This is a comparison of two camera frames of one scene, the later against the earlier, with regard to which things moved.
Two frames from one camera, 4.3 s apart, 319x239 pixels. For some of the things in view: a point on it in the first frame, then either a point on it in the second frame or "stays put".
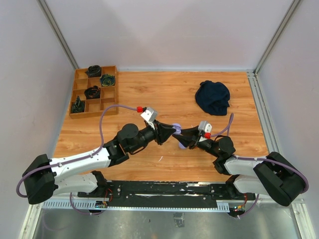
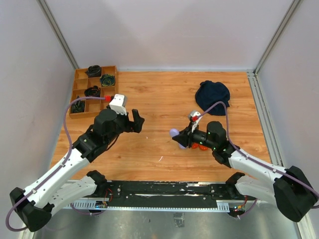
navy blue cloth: [213, 97] stays put
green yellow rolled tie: [107, 80] stays put
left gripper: [160, 129] -> [130, 125]
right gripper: [189, 139] stays put
